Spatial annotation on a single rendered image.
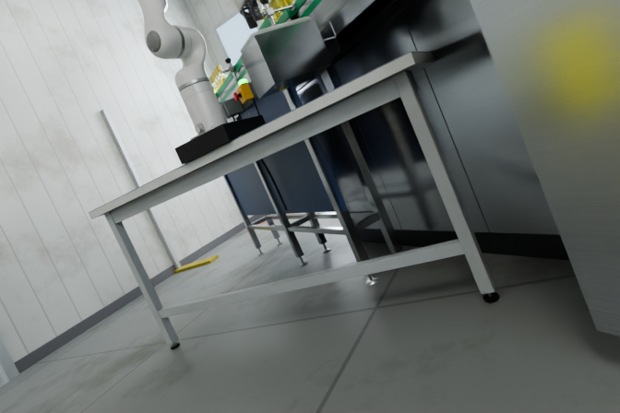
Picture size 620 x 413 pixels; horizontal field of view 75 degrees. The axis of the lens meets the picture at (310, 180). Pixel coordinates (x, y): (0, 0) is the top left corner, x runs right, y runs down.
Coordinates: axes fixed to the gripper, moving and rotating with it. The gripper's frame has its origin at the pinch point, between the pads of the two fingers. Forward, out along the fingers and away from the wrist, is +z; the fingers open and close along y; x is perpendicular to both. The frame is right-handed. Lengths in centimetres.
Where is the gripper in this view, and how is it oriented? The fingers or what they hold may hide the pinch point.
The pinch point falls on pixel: (254, 18)
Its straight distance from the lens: 144.8
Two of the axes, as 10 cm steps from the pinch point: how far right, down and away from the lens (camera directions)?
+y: -4.1, 1.0, 9.1
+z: 4.0, 9.1, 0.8
